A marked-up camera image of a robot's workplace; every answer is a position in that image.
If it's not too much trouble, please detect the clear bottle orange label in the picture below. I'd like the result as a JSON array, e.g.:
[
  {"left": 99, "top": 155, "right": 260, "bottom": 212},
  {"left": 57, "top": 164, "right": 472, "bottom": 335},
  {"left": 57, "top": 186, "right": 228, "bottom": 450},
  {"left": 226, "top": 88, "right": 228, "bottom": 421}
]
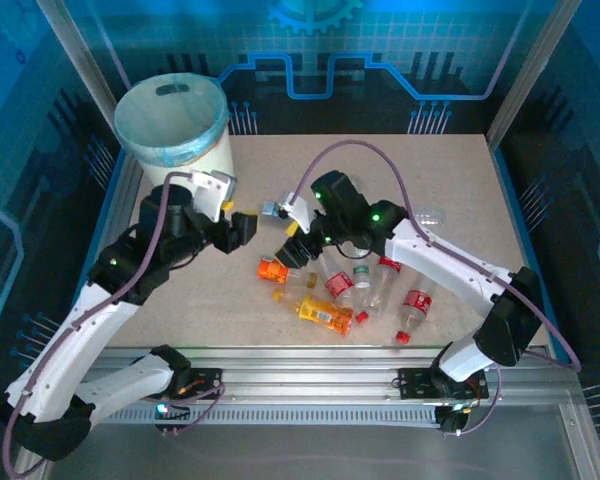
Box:
[{"left": 257, "top": 255, "right": 319, "bottom": 291}]

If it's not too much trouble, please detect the clear bottle red tan label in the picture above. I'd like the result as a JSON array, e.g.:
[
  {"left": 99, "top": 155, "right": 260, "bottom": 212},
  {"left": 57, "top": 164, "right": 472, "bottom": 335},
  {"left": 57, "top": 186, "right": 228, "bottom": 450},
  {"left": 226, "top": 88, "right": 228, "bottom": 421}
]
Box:
[{"left": 315, "top": 252, "right": 371, "bottom": 325}]

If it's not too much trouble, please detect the yellow orange juice bottle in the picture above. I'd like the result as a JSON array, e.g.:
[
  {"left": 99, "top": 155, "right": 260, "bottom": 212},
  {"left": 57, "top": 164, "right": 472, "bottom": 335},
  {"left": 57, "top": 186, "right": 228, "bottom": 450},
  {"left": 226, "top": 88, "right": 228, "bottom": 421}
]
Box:
[{"left": 272, "top": 288, "right": 355, "bottom": 336}]

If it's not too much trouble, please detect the clear bottle green label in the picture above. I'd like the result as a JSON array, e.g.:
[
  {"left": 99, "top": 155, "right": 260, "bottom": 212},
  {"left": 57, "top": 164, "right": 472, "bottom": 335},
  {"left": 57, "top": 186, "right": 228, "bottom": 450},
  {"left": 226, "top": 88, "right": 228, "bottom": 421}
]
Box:
[{"left": 350, "top": 252, "right": 374, "bottom": 293}]

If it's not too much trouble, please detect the clear bottle red white label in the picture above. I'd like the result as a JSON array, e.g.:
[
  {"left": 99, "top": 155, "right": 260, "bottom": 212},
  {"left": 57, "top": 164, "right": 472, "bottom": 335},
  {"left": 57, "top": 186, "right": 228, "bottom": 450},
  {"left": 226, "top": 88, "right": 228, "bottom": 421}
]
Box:
[{"left": 362, "top": 254, "right": 404, "bottom": 316}]

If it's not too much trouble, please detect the clear unlabelled plastic bottle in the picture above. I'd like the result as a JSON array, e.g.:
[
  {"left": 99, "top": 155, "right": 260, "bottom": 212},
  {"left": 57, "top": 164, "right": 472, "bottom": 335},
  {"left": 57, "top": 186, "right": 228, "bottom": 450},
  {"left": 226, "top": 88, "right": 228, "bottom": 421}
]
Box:
[{"left": 408, "top": 208, "right": 449, "bottom": 230}]

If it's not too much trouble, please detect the clear bottle red cola label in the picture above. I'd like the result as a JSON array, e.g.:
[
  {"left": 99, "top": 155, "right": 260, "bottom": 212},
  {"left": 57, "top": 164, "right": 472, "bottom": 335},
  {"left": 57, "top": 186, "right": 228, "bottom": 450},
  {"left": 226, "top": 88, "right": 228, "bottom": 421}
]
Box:
[{"left": 393, "top": 285, "right": 436, "bottom": 346}]

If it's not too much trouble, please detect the white round waste bin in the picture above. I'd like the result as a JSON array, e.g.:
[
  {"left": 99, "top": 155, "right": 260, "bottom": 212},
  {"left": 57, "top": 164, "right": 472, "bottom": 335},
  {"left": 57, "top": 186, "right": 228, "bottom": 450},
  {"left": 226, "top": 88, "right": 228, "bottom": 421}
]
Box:
[{"left": 113, "top": 72, "right": 238, "bottom": 190}]

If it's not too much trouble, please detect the blue plastic bin liner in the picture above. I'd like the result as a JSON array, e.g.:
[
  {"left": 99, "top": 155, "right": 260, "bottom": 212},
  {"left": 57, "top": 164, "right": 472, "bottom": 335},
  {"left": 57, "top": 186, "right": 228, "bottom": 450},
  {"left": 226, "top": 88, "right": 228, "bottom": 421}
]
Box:
[{"left": 113, "top": 72, "right": 230, "bottom": 169}]

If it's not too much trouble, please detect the aluminium mounting beam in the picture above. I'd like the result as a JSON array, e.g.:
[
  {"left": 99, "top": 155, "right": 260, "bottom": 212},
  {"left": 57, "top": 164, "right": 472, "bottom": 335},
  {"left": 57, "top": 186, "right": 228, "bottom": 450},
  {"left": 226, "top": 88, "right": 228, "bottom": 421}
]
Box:
[{"left": 44, "top": 347, "right": 581, "bottom": 409}]

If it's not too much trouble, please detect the small black controller board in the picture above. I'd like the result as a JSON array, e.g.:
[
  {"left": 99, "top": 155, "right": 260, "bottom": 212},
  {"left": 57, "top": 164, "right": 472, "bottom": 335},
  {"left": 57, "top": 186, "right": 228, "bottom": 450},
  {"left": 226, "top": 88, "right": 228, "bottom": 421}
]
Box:
[
  {"left": 152, "top": 399, "right": 194, "bottom": 436},
  {"left": 437, "top": 402, "right": 474, "bottom": 435}
]

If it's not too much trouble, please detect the steel sheet panel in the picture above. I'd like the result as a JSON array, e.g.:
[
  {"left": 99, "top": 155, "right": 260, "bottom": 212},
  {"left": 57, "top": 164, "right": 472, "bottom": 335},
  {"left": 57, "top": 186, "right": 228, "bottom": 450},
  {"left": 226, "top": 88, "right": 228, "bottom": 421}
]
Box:
[{"left": 9, "top": 404, "right": 600, "bottom": 480}]

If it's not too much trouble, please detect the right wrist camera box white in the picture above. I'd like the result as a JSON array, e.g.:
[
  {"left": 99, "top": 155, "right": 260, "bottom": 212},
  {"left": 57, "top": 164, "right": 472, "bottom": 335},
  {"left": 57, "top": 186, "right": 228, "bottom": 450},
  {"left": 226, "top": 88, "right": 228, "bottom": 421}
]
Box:
[{"left": 278, "top": 195, "right": 315, "bottom": 235}]

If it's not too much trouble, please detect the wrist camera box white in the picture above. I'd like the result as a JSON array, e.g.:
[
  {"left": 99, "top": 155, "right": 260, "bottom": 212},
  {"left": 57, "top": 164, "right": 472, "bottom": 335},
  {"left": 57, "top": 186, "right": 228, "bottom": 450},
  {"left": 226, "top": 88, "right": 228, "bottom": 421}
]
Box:
[
  {"left": 278, "top": 195, "right": 315, "bottom": 235},
  {"left": 188, "top": 169, "right": 238, "bottom": 224}
]

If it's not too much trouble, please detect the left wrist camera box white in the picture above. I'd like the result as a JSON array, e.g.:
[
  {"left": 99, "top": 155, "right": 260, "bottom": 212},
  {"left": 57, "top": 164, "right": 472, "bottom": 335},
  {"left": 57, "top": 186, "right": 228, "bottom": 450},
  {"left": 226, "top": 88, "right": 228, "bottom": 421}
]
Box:
[{"left": 188, "top": 169, "right": 238, "bottom": 224}]

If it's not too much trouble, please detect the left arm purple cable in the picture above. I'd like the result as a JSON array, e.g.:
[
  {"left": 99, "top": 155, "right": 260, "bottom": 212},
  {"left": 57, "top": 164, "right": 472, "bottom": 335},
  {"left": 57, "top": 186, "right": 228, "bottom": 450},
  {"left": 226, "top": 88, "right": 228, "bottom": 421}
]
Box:
[{"left": 0, "top": 171, "right": 228, "bottom": 479}]

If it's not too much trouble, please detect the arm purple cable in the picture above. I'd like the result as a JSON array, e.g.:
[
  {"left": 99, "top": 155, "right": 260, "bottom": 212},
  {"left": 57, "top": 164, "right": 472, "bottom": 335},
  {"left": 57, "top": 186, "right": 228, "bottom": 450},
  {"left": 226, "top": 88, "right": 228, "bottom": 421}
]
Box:
[
  {"left": 287, "top": 138, "right": 583, "bottom": 436},
  {"left": 0, "top": 171, "right": 228, "bottom": 479}
]

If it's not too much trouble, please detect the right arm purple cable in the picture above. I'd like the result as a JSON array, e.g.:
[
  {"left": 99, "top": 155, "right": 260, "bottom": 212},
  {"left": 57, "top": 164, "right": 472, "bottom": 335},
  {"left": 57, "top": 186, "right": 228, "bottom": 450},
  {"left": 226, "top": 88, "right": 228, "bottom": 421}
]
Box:
[{"left": 287, "top": 138, "right": 583, "bottom": 436}]

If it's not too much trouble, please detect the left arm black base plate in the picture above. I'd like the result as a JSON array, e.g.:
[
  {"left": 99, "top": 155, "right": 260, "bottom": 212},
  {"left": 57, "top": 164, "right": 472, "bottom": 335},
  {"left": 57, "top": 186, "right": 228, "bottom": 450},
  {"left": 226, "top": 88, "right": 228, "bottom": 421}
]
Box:
[{"left": 172, "top": 367, "right": 225, "bottom": 401}]

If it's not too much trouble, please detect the grey slotted cable duct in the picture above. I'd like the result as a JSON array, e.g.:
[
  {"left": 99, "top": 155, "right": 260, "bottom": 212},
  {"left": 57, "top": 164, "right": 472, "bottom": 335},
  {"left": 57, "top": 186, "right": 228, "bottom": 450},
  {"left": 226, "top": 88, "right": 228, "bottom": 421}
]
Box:
[{"left": 59, "top": 405, "right": 444, "bottom": 427}]

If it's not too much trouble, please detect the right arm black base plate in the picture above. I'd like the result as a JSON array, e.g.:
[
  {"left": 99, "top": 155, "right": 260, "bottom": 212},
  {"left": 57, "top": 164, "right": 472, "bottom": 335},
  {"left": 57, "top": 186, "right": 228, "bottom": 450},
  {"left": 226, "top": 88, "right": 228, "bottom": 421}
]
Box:
[{"left": 397, "top": 367, "right": 490, "bottom": 401}]

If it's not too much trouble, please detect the aluminium frame post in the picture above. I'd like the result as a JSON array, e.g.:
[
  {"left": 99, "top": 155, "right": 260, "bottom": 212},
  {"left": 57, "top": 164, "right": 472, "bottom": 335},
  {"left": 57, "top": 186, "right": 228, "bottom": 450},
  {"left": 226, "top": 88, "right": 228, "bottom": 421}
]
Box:
[
  {"left": 484, "top": 0, "right": 579, "bottom": 149},
  {"left": 34, "top": 0, "right": 131, "bottom": 101}
]

